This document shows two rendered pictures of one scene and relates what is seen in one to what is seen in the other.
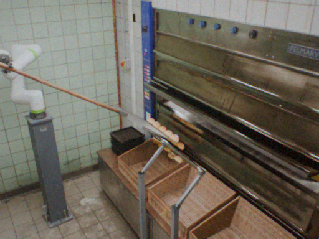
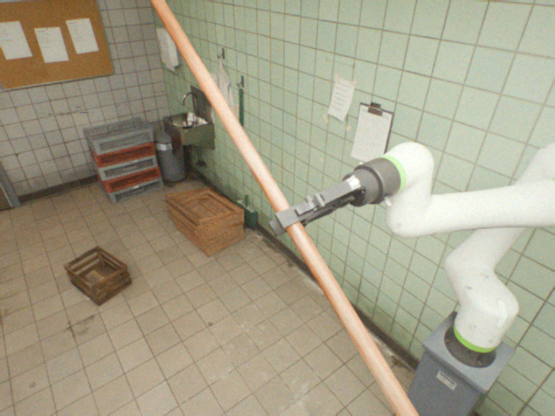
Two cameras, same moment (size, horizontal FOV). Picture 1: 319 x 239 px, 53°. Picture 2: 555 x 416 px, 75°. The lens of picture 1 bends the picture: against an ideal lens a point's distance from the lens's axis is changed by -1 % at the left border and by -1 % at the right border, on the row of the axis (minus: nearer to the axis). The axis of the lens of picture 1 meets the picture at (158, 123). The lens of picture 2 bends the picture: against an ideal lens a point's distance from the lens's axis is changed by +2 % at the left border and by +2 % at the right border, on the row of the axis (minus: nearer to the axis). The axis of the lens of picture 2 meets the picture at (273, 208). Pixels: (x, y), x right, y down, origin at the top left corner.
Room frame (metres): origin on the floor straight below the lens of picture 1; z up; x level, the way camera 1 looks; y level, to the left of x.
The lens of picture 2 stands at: (1.99, 0.45, 2.23)
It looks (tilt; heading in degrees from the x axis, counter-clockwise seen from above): 35 degrees down; 85
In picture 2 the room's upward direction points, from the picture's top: straight up
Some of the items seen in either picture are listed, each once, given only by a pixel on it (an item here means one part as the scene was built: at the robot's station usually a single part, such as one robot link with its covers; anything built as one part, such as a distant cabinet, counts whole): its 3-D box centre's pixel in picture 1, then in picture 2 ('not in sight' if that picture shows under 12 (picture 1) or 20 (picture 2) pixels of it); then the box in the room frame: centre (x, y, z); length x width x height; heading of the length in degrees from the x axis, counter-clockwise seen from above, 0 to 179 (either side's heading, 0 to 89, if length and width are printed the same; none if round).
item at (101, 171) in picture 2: not in sight; (124, 160); (0.65, 4.16, 0.38); 0.60 x 0.40 x 0.16; 30
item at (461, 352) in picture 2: (36, 111); (480, 331); (2.72, 1.13, 1.23); 0.26 x 0.15 x 0.06; 36
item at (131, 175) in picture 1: (152, 164); not in sight; (2.60, 0.06, 0.72); 0.56 x 0.49 x 0.28; 31
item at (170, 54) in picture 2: not in sight; (169, 49); (1.26, 4.50, 1.44); 0.28 x 0.11 x 0.38; 121
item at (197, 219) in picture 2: not in sight; (205, 209); (1.59, 3.22, 0.32); 0.56 x 0.49 x 0.28; 129
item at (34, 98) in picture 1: (34, 101); (482, 311); (2.68, 1.11, 1.36); 0.16 x 0.13 x 0.19; 82
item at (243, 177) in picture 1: (214, 155); not in sight; (2.26, -0.46, 1.02); 1.79 x 0.11 x 0.19; 31
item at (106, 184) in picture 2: not in sight; (128, 172); (0.66, 4.17, 0.23); 0.60 x 0.40 x 0.16; 31
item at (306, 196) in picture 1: (218, 139); not in sight; (2.27, -0.48, 1.16); 1.80 x 0.06 x 0.04; 31
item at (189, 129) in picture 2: not in sight; (189, 136); (1.42, 4.01, 0.71); 0.47 x 0.36 x 0.91; 121
